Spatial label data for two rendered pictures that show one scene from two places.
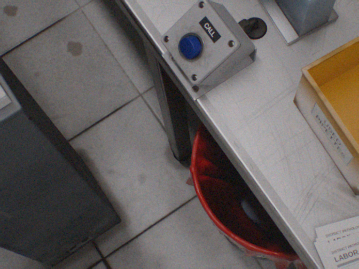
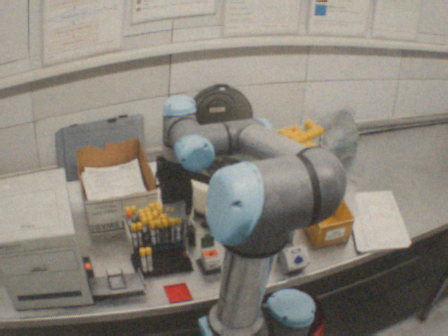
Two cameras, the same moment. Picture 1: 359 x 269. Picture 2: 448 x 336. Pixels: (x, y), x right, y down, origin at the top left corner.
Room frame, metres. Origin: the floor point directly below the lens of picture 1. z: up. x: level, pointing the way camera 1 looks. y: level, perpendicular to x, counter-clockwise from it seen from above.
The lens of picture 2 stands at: (0.49, 1.03, 2.01)
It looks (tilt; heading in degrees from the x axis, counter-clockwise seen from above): 36 degrees down; 272
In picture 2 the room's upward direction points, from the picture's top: 4 degrees clockwise
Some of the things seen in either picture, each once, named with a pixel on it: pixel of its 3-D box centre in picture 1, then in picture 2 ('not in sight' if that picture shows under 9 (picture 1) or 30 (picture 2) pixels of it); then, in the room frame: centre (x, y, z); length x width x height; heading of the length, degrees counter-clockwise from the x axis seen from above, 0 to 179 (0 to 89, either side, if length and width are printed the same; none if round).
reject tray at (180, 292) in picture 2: not in sight; (177, 292); (0.63, 0.09, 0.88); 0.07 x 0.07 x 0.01; 23
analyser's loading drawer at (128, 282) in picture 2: not in sight; (109, 282); (0.82, 0.13, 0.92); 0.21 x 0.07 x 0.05; 23
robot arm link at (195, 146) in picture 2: not in sight; (198, 143); (0.58, 0.04, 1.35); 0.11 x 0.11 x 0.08; 23
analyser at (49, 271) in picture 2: not in sight; (40, 242); (1.03, 0.12, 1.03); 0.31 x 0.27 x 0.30; 23
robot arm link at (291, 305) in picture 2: not in sight; (285, 319); (0.35, 0.31, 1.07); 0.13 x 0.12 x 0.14; 23
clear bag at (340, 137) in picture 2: not in sight; (335, 128); (0.13, -0.72, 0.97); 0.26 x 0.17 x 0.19; 39
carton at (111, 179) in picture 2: not in sight; (114, 186); (0.88, -0.27, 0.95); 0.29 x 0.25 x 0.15; 113
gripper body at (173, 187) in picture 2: not in sight; (174, 176); (0.64, -0.04, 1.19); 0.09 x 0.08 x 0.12; 24
